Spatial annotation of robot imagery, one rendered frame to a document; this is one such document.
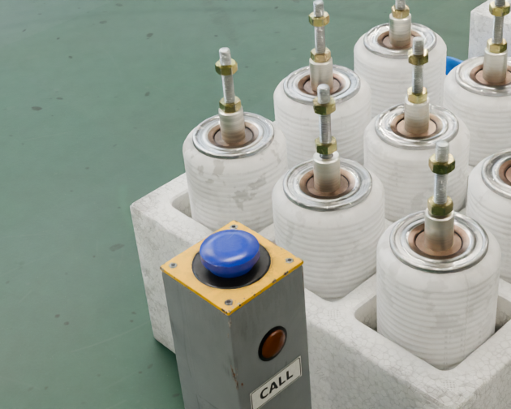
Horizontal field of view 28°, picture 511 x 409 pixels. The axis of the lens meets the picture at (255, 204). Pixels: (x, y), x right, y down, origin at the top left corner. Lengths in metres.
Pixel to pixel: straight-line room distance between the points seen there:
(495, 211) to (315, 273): 0.16
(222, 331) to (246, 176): 0.26
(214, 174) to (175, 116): 0.56
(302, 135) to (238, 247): 0.32
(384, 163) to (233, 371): 0.30
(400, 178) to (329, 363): 0.18
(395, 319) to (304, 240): 0.10
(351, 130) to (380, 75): 0.09
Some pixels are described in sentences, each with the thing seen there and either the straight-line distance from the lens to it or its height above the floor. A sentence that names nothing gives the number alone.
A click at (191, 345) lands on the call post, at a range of 0.72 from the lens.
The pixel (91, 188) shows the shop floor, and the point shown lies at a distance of 1.34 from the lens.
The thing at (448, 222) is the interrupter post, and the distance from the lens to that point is 0.78.
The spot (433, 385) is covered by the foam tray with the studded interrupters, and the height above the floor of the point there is 0.18.
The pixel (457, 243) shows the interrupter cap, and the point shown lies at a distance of 0.80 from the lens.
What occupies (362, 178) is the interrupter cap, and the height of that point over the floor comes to 0.25.
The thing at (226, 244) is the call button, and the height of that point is 0.33.
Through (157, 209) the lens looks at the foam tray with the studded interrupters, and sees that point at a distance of 0.98.
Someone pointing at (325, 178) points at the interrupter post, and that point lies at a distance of 0.85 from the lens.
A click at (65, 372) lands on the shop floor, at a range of 1.09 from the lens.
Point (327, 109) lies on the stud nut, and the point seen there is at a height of 0.33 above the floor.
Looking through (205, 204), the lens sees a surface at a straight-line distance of 0.93.
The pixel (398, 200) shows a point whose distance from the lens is 0.93.
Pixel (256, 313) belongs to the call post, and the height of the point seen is 0.30.
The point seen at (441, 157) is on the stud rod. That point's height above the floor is 0.33.
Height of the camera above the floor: 0.75
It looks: 36 degrees down
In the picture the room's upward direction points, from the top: 5 degrees counter-clockwise
